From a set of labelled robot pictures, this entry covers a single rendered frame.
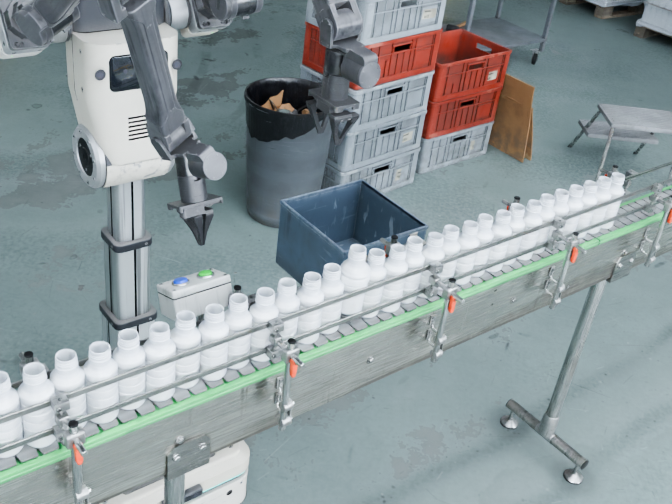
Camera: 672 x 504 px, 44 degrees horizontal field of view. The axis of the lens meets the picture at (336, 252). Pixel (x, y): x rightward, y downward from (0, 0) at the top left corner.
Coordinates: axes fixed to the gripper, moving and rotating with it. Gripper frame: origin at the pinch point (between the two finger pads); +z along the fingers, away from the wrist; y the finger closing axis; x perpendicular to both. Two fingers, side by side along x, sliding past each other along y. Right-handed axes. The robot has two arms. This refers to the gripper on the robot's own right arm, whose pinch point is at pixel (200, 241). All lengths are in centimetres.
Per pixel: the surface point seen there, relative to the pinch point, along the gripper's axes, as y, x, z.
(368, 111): 183, 167, 8
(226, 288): 2.4, -3.8, 10.6
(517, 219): 80, -18, 12
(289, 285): 10.9, -15.9, 9.8
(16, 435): -48, -16, 20
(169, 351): -19.3, -19.0, 13.5
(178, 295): -8.8, -3.8, 8.9
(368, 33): 175, 151, -30
